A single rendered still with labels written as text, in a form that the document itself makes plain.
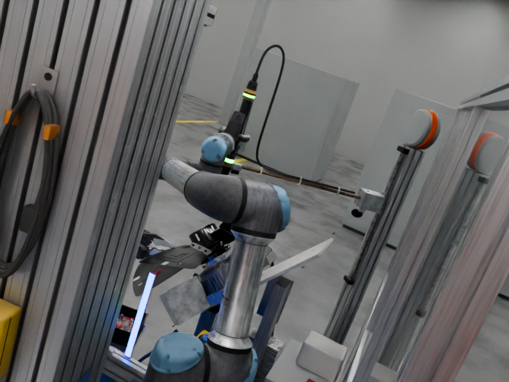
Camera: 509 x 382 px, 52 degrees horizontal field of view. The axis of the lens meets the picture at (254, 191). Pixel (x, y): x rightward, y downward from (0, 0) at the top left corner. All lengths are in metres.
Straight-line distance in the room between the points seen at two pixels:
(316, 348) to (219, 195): 1.07
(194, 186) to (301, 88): 7.95
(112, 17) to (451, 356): 0.60
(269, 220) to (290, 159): 7.97
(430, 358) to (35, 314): 0.64
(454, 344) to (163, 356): 0.87
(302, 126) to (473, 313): 8.68
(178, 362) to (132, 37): 0.77
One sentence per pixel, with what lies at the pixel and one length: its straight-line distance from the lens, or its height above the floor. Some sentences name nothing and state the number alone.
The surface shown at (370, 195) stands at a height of 1.57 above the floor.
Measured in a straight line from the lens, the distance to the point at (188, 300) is 2.04.
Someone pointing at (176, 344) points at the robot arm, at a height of 1.26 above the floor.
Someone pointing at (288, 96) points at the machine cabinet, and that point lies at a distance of 9.21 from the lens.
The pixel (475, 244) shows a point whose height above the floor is 1.88.
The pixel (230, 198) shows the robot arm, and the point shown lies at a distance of 1.21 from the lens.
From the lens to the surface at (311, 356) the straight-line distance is 2.15.
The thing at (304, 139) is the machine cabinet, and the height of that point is 0.75.
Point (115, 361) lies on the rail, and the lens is 1.91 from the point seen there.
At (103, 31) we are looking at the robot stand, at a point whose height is 1.93.
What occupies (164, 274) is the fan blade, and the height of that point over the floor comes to 1.02.
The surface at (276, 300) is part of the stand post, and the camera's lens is 2.08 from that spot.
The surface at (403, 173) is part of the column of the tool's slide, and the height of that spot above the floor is 1.69.
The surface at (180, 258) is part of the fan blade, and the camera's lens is 1.90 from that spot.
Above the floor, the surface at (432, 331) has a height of 1.79.
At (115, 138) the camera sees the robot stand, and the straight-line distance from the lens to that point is 0.79.
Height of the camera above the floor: 1.98
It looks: 15 degrees down
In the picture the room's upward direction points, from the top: 19 degrees clockwise
